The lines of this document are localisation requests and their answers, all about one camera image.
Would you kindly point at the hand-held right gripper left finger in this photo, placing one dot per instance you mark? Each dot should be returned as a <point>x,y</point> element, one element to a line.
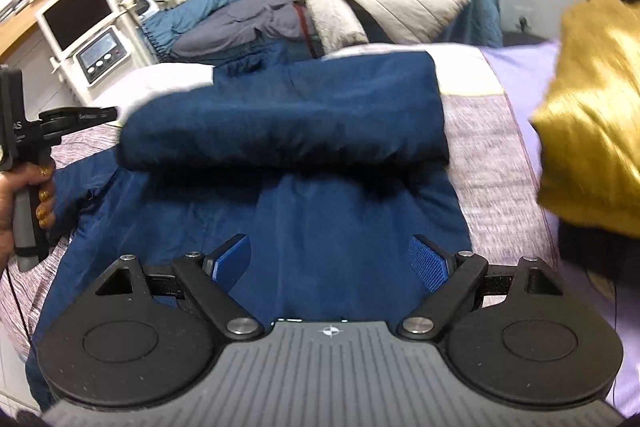
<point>231,263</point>

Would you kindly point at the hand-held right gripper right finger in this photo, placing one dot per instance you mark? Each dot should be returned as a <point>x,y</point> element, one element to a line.
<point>427,263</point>

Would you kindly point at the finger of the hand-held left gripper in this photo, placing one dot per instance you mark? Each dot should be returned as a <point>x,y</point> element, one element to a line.
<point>80,117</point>

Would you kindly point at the navy blue jacket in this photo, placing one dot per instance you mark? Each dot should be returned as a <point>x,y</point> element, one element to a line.
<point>325,217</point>

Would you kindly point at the person's left hand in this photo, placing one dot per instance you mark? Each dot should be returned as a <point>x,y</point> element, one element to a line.
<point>6,217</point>

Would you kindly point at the white machine with screen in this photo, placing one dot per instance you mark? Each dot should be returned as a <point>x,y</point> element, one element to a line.
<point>75,14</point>

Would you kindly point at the white machine handpiece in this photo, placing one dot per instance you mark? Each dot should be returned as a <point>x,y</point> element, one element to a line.
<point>145,2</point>

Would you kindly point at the grey blanket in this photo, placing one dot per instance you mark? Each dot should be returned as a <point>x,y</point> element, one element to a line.
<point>235,24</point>

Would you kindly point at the lavender bed sheet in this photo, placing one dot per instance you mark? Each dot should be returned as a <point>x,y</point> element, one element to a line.
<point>520,77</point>

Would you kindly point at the mustard yellow garment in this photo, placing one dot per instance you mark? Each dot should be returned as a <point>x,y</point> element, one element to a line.
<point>590,117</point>

